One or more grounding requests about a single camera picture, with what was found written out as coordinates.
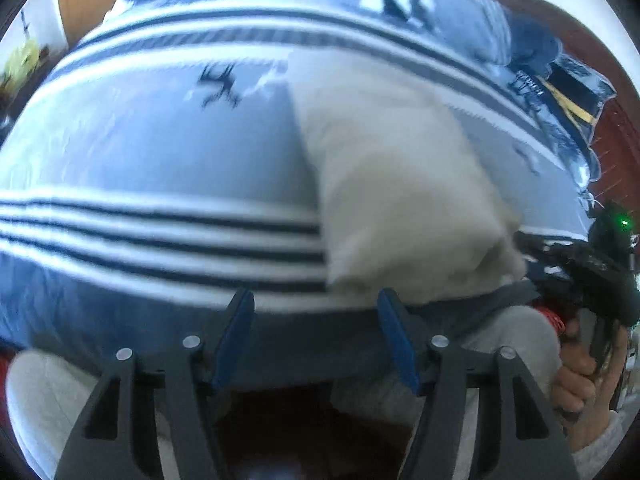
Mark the person's grey pants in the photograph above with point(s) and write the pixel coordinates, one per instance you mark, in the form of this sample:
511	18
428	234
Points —
475	350

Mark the person's right hand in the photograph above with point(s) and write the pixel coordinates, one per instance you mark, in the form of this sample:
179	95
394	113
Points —
575	375

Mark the cream small cloth garment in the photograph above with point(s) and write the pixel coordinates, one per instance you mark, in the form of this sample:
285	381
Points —
390	185

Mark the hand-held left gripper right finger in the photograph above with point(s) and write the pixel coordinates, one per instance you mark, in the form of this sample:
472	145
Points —
399	345

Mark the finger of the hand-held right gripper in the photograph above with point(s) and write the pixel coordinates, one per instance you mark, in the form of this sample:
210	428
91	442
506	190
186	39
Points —
550	252

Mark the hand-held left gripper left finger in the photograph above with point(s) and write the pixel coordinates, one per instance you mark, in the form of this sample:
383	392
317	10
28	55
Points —
235	340

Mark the person's right forearm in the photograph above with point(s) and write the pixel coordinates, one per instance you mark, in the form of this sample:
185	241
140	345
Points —
597	452

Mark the blue white striped blanket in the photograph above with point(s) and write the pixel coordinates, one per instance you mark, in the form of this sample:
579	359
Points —
150	160

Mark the yellow plastic bag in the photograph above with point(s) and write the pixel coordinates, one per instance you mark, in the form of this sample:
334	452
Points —
22	57

